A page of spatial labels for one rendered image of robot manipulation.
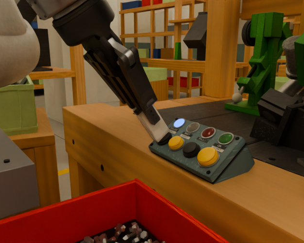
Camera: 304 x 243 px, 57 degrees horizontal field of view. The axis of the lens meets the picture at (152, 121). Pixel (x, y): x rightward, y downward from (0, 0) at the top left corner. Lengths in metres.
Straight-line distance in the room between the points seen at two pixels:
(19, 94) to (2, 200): 0.63
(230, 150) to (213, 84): 0.80
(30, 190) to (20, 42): 0.32
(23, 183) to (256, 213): 0.31
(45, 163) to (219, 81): 0.72
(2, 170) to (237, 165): 0.32
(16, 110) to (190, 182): 0.76
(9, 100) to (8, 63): 0.43
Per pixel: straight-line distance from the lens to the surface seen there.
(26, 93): 1.04
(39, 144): 1.02
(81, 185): 0.92
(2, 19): 0.63
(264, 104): 0.58
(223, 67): 1.17
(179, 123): 0.49
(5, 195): 0.44
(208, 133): 0.44
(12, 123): 1.06
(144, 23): 9.38
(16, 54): 0.63
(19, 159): 0.46
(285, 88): 0.62
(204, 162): 0.39
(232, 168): 0.41
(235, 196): 0.37
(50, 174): 1.07
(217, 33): 1.17
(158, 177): 0.47
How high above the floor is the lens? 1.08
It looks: 15 degrees down
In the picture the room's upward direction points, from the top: straight up
